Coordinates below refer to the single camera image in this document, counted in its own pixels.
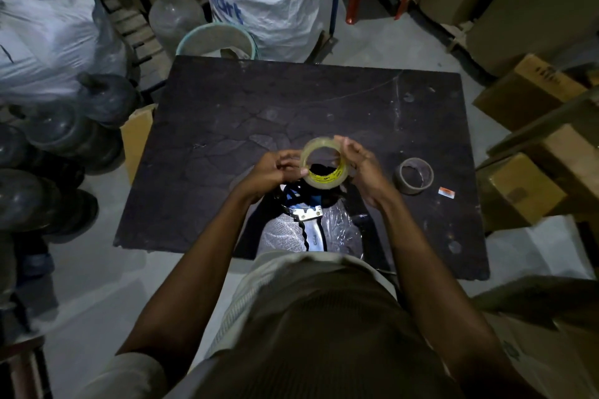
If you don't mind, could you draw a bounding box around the large cardboard box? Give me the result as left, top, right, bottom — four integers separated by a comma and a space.
467, 0, 599, 78

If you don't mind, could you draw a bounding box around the clear plastic jug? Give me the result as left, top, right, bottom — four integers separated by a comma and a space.
148, 0, 207, 56

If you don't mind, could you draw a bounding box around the small printed cardboard box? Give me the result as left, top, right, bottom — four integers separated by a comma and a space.
472, 53, 589, 133

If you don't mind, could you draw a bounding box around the wooden pallet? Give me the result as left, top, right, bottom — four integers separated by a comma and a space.
97, 0, 170, 88

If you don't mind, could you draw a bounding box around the person's left forearm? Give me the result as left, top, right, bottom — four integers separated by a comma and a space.
116, 184, 256, 387

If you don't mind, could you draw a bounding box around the long cardboard box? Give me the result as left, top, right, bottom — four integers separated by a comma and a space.
487, 123, 599, 222

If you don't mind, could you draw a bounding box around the clear adhesive tape roll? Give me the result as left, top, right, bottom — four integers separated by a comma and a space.
299, 136, 351, 190

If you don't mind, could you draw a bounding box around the large white plastic bag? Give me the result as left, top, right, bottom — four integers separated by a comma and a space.
0, 0, 128, 106

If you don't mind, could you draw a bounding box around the open cardboard box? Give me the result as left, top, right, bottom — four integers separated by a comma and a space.
472, 274, 599, 399

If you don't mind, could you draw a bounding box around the flat cardboard piece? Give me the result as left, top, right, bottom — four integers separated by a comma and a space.
120, 103, 158, 185

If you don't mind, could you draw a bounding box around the person's left hand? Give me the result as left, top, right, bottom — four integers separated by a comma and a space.
243, 149, 309, 204

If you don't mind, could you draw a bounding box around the person's right hand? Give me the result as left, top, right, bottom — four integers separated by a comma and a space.
333, 134, 399, 214

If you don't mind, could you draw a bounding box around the person's right forearm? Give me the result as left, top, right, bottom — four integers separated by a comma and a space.
374, 198, 550, 399

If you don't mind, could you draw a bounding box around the teal plastic bucket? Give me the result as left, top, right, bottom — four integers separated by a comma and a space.
175, 22, 260, 61

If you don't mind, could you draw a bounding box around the tool in clear plastic package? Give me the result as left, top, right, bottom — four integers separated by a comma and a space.
255, 184, 371, 258

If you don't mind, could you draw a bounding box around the small plain cardboard box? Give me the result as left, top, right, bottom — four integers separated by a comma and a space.
476, 153, 568, 232

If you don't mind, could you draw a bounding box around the empty brown tape core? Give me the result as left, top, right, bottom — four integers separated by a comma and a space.
394, 157, 435, 195

